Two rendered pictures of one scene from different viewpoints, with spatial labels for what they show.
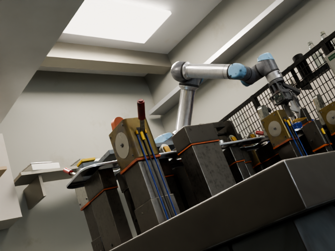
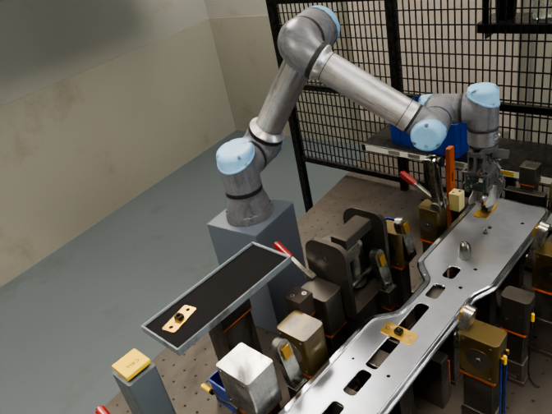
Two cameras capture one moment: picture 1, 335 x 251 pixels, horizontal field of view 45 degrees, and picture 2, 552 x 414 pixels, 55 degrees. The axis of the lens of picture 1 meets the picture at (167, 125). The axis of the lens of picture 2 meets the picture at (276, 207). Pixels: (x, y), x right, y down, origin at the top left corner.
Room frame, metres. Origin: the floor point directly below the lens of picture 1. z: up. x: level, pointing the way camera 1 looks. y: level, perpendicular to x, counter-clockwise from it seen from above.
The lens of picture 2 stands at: (0.70, 0.02, 1.94)
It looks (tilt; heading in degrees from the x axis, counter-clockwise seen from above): 30 degrees down; 358
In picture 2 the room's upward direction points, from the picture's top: 13 degrees counter-clockwise
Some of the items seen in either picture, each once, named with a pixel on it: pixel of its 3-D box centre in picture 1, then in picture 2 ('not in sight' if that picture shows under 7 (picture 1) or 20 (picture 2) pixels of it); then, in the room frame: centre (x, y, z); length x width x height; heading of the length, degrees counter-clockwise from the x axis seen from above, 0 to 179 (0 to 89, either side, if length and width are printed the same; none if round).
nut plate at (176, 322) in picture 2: not in sight; (179, 317); (1.65, 0.25, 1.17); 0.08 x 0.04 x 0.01; 141
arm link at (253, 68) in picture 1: (250, 75); (439, 111); (1.92, -0.48, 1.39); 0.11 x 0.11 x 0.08; 56
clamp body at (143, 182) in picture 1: (150, 184); not in sight; (1.07, 0.10, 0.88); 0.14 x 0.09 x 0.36; 39
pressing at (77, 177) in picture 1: (235, 147); (397, 341); (1.58, -0.22, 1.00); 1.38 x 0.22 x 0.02; 129
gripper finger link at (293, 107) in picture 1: (294, 109); (489, 200); (1.86, -0.59, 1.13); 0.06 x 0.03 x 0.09; 129
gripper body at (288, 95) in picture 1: (280, 92); (481, 165); (1.87, -0.57, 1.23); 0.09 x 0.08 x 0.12; 129
